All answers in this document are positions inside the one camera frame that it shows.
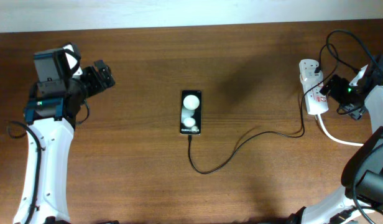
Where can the white USB charger plug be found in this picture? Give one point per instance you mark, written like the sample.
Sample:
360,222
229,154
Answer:
309,71

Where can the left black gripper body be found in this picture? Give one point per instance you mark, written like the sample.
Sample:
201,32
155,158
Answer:
90,83

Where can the white power strip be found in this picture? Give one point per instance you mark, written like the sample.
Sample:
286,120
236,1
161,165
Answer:
316,102

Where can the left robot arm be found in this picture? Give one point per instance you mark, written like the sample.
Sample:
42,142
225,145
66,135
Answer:
54,101

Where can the black Samsung smartphone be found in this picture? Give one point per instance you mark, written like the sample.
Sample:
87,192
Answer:
191,112

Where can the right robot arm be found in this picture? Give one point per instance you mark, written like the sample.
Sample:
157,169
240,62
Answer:
361,190

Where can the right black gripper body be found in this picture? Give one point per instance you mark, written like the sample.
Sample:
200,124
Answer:
342,91

